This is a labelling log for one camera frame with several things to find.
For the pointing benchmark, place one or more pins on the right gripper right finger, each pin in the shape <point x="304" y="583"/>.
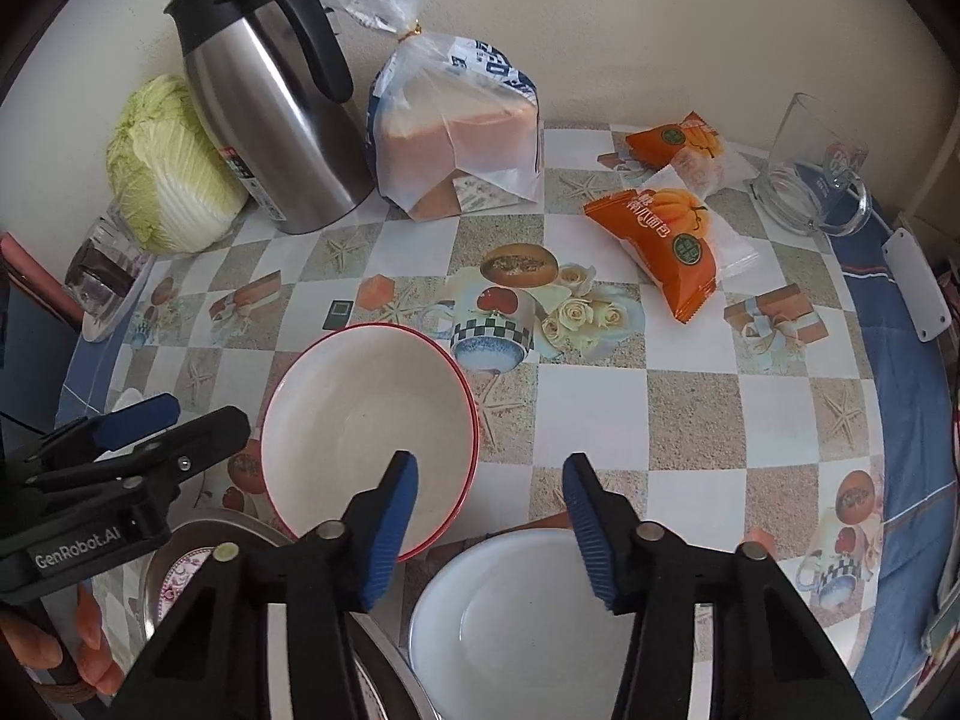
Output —
<point x="771" y="659"/>

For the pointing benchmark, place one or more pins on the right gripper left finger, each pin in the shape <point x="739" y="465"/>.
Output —
<point x="246" y="610"/>

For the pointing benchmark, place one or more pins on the floral rimmed plate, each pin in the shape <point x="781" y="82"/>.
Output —
<point x="178" y="577"/>

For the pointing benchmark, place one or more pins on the red rimmed white bowl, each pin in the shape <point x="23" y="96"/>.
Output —
<point x="343" y="409"/>

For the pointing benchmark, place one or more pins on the small white bowl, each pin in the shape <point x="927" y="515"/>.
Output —
<point x="511" y="629"/>

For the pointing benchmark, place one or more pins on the white floral tray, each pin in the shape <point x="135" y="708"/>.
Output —
<point x="97" y="328"/>

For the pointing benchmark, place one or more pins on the stainless steel basin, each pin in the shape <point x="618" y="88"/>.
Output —
<point x="389" y="688"/>

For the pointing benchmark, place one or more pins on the pink rolled mat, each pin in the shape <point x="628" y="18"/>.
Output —
<point x="33" y="278"/>

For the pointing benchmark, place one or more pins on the napa cabbage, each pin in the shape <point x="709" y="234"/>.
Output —
<point x="172" y="187"/>

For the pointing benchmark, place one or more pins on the checkered patterned tablecloth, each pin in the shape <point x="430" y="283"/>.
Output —
<point x="757" y="417"/>

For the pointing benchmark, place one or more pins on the orange snack packet front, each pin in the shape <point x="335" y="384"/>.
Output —
<point x="677" y="240"/>

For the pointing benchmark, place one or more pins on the orange snack packet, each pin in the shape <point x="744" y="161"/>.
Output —
<point x="677" y="240"/>
<point x="693" y="148"/>

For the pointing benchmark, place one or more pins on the stainless steel thermos jug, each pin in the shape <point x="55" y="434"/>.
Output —
<point x="272" y="85"/>

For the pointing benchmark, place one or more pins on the clear glass mug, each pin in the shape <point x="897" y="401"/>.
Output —
<point x="811" y="181"/>

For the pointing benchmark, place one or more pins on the bagged sliced bread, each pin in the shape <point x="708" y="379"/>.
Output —
<point x="452" y="127"/>

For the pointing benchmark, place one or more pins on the orange snack packet back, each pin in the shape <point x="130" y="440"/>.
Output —
<point x="693" y="148"/>

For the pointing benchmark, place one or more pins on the glass teapot brown handle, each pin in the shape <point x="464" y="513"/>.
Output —
<point x="104" y="265"/>

